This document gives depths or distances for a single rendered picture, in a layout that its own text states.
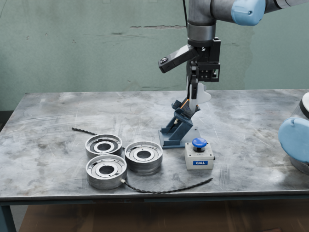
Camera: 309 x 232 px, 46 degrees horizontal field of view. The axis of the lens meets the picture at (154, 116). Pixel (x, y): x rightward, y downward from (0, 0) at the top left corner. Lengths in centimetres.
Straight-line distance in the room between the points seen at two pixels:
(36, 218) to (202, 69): 71
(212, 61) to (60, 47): 174
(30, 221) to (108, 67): 158
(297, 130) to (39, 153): 71
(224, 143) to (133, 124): 31
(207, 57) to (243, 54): 168
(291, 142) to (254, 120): 40
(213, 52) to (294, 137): 32
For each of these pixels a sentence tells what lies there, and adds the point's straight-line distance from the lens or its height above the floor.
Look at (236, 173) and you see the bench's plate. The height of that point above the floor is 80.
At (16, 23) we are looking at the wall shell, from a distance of 266.
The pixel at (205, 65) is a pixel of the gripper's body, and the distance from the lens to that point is 100.
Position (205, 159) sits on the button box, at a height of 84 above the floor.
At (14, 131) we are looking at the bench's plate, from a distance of 125.
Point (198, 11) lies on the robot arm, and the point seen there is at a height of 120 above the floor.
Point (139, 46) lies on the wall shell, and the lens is 257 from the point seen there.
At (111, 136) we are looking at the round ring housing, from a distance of 109.
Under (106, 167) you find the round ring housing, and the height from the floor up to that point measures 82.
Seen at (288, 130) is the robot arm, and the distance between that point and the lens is 88.
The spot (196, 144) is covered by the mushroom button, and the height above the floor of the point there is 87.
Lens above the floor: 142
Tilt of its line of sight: 29 degrees down
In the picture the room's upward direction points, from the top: straight up
